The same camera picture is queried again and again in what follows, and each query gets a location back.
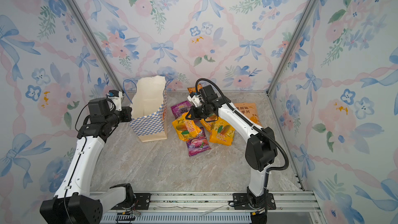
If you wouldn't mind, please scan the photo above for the blue checkered paper bag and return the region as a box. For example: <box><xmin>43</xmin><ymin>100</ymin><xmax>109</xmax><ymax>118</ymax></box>
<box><xmin>123</xmin><ymin>75</ymin><xmax>173</xmax><ymax>143</ymax></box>

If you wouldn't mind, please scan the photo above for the yellow mango candy bag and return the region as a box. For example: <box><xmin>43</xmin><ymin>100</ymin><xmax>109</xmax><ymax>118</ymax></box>
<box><xmin>200</xmin><ymin>114</ymin><xmax>219</xmax><ymax>132</ymax></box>
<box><xmin>209</xmin><ymin>118</ymin><xmax>235</xmax><ymax>146</ymax></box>
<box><xmin>172</xmin><ymin>113</ymin><xmax>201</xmax><ymax>142</ymax></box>

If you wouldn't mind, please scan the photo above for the purple grape candy bag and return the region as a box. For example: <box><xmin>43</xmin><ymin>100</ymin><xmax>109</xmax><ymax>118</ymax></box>
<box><xmin>171</xmin><ymin>101</ymin><xmax>192</xmax><ymax>119</ymax></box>

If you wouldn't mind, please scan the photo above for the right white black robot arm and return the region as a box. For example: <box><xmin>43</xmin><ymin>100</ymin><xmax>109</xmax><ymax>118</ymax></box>
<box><xmin>187</xmin><ymin>86</ymin><xmax>277</xmax><ymax>209</ymax></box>

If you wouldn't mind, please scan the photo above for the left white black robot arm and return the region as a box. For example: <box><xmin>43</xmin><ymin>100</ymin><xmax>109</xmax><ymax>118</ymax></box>
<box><xmin>39</xmin><ymin>90</ymin><xmax>137</xmax><ymax>224</ymax></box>

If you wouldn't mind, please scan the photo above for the orange corn chips packet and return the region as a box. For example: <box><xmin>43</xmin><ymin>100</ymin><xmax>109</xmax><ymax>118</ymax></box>
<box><xmin>188</xmin><ymin>85</ymin><xmax>202</xmax><ymax>93</ymax></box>

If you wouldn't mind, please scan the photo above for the purple Fox's candy packet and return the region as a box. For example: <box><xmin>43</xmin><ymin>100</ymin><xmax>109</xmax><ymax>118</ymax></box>
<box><xmin>186</xmin><ymin>127</ymin><xmax>211</xmax><ymax>157</ymax></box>

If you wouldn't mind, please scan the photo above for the tan potato chips pouch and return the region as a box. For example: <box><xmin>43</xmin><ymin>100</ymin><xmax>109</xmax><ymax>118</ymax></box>
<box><xmin>234</xmin><ymin>103</ymin><xmax>262</xmax><ymax>126</ymax></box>

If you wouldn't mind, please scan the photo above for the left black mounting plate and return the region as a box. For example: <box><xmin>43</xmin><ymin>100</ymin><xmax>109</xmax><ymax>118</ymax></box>
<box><xmin>112</xmin><ymin>192</ymin><xmax>152</xmax><ymax>211</ymax></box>

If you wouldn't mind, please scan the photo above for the black mounting plate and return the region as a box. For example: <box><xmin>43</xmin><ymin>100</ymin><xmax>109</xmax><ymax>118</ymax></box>
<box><xmin>112</xmin><ymin>192</ymin><xmax>152</xmax><ymax>211</ymax></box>
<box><xmin>229</xmin><ymin>191</ymin><xmax>276</xmax><ymax>211</ymax></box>

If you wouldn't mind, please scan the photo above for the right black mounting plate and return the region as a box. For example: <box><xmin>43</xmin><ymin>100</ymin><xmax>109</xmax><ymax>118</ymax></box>
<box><xmin>229</xmin><ymin>191</ymin><xmax>276</xmax><ymax>211</ymax></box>

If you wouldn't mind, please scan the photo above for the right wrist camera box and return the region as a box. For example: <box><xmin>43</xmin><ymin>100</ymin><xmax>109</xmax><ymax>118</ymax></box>
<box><xmin>187</xmin><ymin>92</ymin><xmax>204</xmax><ymax>108</ymax></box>

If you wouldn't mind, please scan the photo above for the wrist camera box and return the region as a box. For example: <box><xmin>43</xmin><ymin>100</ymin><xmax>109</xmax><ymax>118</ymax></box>
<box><xmin>187</xmin><ymin>92</ymin><xmax>204</xmax><ymax>108</ymax></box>
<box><xmin>107</xmin><ymin>90</ymin><xmax>123</xmax><ymax>112</ymax></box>

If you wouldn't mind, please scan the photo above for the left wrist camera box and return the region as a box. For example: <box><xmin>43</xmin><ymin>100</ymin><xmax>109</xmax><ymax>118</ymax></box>
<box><xmin>107</xmin><ymin>90</ymin><xmax>123</xmax><ymax>112</ymax></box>

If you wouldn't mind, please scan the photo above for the left aluminium corner post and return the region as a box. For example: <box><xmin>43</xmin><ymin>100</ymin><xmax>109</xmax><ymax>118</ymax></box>
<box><xmin>64</xmin><ymin>0</ymin><xmax>123</xmax><ymax>91</ymax></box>

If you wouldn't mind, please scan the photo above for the aluminium corner post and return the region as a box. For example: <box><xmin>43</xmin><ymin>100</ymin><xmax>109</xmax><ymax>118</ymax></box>
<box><xmin>266</xmin><ymin>0</ymin><xmax>319</xmax><ymax>96</ymax></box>
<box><xmin>64</xmin><ymin>0</ymin><xmax>123</xmax><ymax>91</ymax></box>

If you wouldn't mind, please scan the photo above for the black corrugated cable conduit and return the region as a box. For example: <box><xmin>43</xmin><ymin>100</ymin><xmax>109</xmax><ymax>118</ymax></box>
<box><xmin>194</xmin><ymin>78</ymin><xmax>290</xmax><ymax>172</ymax></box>

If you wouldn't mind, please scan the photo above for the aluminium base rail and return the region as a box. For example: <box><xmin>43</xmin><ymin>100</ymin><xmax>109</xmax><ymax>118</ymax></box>
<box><xmin>100</xmin><ymin>191</ymin><xmax>326</xmax><ymax>224</ymax></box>

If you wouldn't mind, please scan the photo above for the right aluminium corner post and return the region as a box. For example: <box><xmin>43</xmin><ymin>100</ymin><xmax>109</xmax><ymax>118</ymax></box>
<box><xmin>266</xmin><ymin>0</ymin><xmax>319</xmax><ymax>96</ymax></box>

